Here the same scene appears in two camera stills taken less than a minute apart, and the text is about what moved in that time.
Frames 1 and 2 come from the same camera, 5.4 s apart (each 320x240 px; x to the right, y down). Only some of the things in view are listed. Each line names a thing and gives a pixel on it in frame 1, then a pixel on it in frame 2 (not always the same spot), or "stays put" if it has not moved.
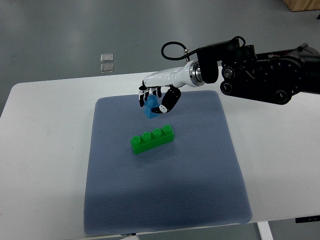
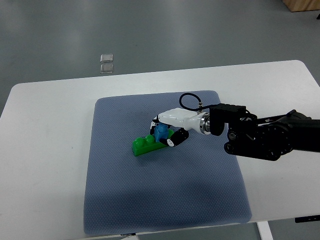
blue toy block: (152, 101) → (161, 131)
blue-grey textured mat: (196, 179) stays put
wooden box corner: (295, 5) stays put
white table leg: (265, 230) stays put
